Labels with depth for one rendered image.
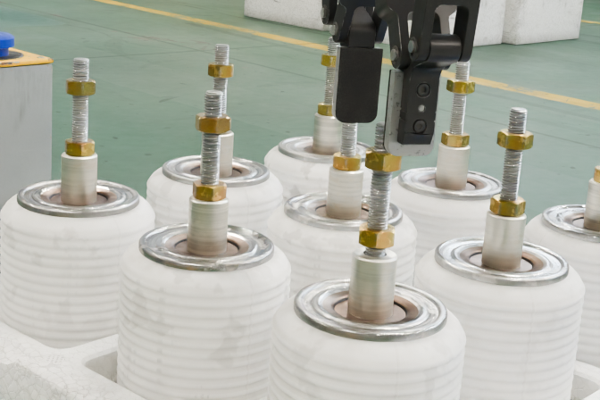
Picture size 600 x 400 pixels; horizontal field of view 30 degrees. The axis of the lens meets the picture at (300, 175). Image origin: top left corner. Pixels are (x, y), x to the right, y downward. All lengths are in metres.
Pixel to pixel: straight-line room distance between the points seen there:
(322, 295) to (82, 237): 0.17
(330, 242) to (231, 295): 0.10
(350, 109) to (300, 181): 0.28
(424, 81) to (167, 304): 0.20
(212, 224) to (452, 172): 0.23
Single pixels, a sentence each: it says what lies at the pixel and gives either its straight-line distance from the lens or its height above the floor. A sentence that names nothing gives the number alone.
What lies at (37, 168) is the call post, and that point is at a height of 0.23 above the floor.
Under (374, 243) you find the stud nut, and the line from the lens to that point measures 0.53.
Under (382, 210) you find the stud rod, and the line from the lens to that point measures 0.53.
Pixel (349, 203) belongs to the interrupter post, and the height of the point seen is 0.26.
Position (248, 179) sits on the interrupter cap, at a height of 0.25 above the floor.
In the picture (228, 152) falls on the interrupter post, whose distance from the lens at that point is 0.78.
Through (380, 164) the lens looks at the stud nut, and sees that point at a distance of 0.52.
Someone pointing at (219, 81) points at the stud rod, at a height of 0.32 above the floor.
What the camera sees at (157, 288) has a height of 0.24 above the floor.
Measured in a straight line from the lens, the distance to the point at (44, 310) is 0.69.
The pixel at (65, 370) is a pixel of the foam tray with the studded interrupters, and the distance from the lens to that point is 0.65.
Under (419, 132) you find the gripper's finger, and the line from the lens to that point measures 0.49.
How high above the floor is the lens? 0.45
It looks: 15 degrees down
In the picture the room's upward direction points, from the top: 4 degrees clockwise
